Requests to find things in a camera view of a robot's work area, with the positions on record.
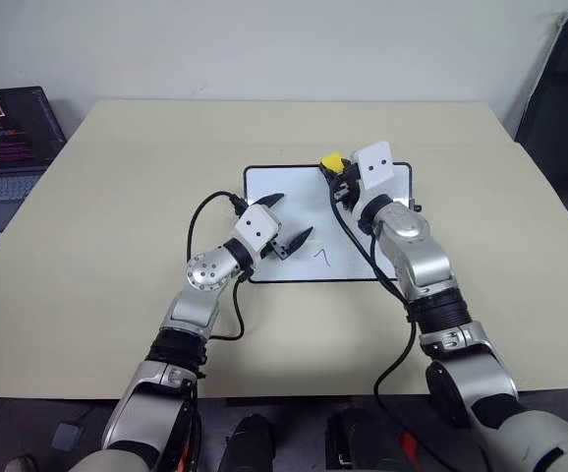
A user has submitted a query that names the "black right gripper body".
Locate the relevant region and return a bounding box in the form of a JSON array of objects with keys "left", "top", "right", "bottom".
[{"left": 333, "top": 165, "right": 365, "bottom": 211}]

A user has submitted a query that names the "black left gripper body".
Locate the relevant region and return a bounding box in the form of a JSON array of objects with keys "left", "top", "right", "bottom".
[{"left": 257, "top": 234, "right": 291, "bottom": 261}]

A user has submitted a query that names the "yellow and black whiteboard eraser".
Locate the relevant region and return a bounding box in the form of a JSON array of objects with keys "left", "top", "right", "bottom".
[{"left": 319, "top": 152, "right": 348, "bottom": 177}]

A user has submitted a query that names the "dark rounded shape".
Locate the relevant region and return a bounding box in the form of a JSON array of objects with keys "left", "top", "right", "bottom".
[
  {"left": 218, "top": 412, "right": 276, "bottom": 472},
  {"left": 326, "top": 406, "right": 405, "bottom": 472}
]

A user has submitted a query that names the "black chair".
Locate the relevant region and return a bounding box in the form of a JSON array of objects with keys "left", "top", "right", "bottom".
[{"left": 511, "top": 11, "right": 568, "bottom": 199}]

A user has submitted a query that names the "open grey laptop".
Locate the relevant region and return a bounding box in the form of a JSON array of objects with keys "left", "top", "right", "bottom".
[{"left": 0, "top": 87, "right": 67, "bottom": 236}]

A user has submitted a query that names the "small grey box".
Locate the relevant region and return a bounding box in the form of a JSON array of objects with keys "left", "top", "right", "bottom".
[{"left": 51, "top": 421, "right": 85, "bottom": 451}]

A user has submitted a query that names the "white whiteboard with black frame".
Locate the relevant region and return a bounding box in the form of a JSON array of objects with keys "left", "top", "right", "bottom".
[{"left": 242, "top": 163, "right": 416, "bottom": 284}]

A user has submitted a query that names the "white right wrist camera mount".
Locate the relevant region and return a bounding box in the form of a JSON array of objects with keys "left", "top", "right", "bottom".
[{"left": 352, "top": 140, "right": 396, "bottom": 191}]

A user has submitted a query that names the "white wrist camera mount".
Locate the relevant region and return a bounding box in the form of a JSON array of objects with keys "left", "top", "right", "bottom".
[
  {"left": 352, "top": 140, "right": 396, "bottom": 191},
  {"left": 234, "top": 204, "right": 283, "bottom": 253}
]

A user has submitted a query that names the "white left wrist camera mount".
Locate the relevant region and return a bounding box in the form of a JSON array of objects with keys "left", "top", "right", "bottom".
[{"left": 234, "top": 204, "right": 283, "bottom": 253}]

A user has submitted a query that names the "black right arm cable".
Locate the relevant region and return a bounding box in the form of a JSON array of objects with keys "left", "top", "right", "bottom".
[{"left": 328, "top": 178, "right": 490, "bottom": 472}]

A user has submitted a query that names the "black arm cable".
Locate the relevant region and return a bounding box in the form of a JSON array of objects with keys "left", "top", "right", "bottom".
[
  {"left": 328, "top": 178, "right": 490, "bottom": 472},
  {"left": 186, "top": 190, "right": 252, "bottom": 341}
]

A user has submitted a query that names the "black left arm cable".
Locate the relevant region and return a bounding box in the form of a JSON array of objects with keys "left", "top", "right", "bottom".
[{"left": 186, "top": 190, "right": 252, "bottom": 341}]

